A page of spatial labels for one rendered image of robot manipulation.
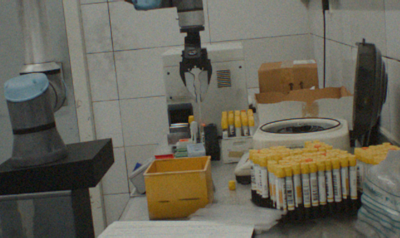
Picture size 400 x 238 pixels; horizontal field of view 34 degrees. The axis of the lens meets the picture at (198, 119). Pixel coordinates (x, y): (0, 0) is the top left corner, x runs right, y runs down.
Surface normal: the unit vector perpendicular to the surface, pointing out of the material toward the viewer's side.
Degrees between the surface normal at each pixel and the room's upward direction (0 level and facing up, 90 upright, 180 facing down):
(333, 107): 92
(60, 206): 90
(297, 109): 97
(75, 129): 90
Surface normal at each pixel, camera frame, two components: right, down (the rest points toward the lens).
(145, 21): -0.05, 0.17
